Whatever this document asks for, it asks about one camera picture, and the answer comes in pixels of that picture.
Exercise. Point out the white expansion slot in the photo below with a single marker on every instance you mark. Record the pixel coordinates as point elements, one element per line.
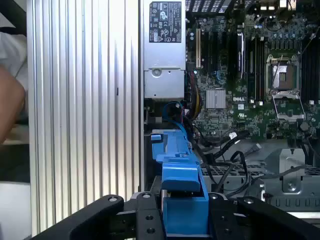
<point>198,47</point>

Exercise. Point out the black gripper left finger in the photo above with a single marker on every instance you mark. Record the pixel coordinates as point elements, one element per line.
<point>147,220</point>

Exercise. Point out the metal socket cover frame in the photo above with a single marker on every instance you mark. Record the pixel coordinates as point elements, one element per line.
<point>290,117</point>

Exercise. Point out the thin metal locking lever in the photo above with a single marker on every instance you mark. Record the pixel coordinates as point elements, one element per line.
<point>311,41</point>
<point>277,70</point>

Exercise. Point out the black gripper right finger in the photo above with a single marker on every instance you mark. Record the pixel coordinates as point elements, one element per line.
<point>222,222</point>

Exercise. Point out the silver ribbed chipset heatsink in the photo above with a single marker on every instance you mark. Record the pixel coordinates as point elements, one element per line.
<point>215,98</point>

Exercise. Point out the dark grey PC case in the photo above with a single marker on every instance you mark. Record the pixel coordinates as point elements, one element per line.
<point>141,75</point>

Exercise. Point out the person's white shirt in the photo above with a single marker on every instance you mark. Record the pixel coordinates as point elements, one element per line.
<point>12,50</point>

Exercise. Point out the silver power supply unit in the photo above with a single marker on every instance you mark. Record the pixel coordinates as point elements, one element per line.
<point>162,57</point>

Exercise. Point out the CPU socket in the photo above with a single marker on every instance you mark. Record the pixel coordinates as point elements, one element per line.
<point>287,77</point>

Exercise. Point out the hard disk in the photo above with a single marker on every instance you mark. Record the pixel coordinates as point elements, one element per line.
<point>185,217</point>

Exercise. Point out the green Dell motherboard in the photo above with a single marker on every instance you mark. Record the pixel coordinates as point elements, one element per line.
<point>225,120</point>

